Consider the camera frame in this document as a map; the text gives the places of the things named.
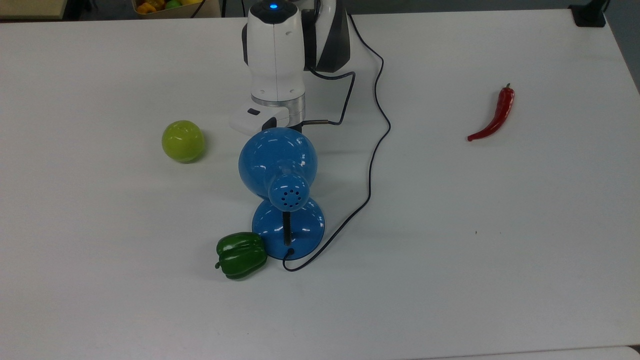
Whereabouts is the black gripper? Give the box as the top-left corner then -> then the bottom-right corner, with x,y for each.
261,116 -> 304,135

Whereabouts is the blue desk lamp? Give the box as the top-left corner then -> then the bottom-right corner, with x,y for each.
238,127 -> 326,261

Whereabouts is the yellow-green apple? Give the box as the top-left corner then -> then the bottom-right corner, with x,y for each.
161,120 -> 206,163

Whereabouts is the cardboard box of fruit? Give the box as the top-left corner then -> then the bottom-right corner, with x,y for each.
131,0 -> 222,20

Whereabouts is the green bell pepper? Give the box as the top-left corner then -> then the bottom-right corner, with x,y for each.
215,232 -> 269,280

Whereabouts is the red chili pepper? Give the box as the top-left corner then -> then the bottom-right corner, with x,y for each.
467,83 -> 516,142

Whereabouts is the tan side table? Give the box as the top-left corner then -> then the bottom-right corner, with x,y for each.
0,0 -> 68,21

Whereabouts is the black corner clamp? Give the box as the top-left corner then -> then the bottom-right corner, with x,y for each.
569,0 -> 609,28

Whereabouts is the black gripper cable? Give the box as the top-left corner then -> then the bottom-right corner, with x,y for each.
302,67 -> 357,126

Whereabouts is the dark lamp power cable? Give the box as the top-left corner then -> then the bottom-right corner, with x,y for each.
281,12 -> 392,273

